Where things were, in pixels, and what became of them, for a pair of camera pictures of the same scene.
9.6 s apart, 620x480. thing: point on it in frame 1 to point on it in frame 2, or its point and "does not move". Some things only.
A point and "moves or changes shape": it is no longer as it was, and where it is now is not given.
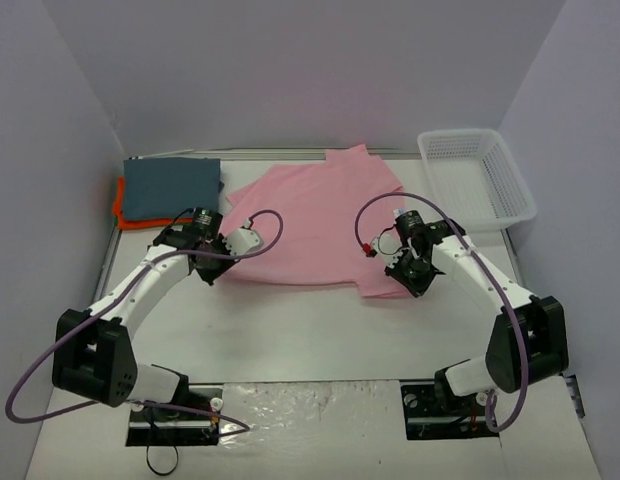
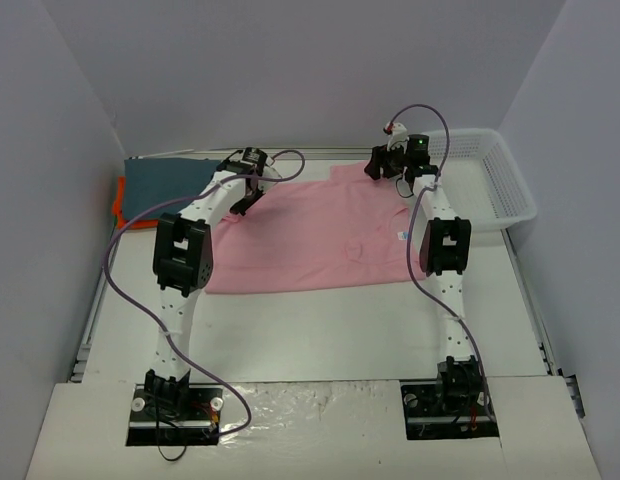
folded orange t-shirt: x=118 y=209 does not move
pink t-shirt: x=319 y=222 moves or changes shape
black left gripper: x=213 y=265 to x=248 y=198
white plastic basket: x=474 y=180 does not move
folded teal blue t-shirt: x=167 y=187 does not move
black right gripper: x=416 y=279 to x=381 y=161
